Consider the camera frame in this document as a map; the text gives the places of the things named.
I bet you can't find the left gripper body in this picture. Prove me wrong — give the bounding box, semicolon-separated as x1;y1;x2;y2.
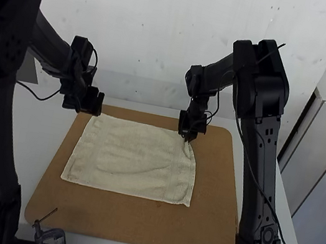
60;80;107;118

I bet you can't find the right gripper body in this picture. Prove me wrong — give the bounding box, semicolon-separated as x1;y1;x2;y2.
176;95;213;140

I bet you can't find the pale towel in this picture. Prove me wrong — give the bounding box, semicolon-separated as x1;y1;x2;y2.
58;107;206;209

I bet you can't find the cork mat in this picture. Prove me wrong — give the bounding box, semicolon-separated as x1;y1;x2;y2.
21;94;257;244

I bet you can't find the black clamp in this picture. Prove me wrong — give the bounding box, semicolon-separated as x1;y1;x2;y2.
30;204;73;244

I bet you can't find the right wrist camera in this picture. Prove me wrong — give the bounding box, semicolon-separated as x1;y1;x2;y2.
182;63;207;100

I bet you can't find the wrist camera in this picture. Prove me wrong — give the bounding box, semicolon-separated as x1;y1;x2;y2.
182;63;207;100
67;34;97;63

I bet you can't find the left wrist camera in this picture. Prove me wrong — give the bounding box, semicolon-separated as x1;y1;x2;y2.
67;34;97;63

